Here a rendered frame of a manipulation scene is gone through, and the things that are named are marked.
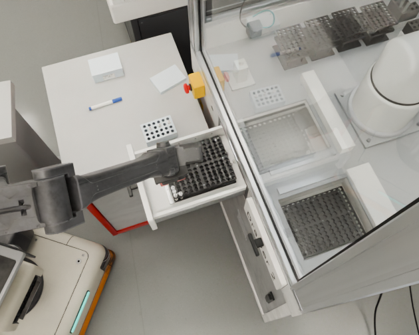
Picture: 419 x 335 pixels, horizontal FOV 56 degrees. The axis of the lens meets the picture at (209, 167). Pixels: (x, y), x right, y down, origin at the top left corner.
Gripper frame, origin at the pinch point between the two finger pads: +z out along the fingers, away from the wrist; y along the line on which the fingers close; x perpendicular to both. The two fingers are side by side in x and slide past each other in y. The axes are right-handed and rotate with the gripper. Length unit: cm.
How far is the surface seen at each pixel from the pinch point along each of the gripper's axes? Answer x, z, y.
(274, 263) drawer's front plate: -33.8, 4.8, 21.2
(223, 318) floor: -41, 98, 6
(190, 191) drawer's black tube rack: -1.3, 11.3, 5.1
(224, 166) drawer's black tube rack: 2.1, 7.9, 18.6
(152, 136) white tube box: 27.2, 18.7, -1.1
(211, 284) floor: -23, 98, 5
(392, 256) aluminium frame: -45, -62, 22
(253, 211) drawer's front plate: -16.6, 4.9, 21.5
